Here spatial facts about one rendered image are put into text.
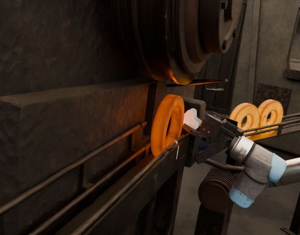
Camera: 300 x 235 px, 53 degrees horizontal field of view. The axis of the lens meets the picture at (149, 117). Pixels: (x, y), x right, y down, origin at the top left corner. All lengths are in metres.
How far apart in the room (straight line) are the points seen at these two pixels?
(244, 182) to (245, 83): 2.68
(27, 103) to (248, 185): 0.69
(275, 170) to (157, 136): 0.36
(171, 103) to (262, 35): 2.80
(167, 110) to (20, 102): 0.42
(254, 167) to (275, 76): 2.59
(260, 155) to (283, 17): 2.68
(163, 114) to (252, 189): 0.36
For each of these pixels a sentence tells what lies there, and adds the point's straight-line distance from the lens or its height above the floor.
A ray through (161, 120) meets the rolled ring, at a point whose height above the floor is 0.79.
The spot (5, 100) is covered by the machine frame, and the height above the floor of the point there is 0.87.
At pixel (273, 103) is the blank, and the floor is 0.79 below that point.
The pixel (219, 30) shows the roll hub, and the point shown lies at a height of 1.02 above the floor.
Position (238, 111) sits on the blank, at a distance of 1.26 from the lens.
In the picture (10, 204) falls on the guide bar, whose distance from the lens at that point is 0.50.
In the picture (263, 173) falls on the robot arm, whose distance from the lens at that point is 0.94.
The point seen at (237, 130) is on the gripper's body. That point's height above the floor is 0.76.
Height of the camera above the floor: 0.98
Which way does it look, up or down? 14 degrees down
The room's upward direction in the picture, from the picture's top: 8 degrees clockwise
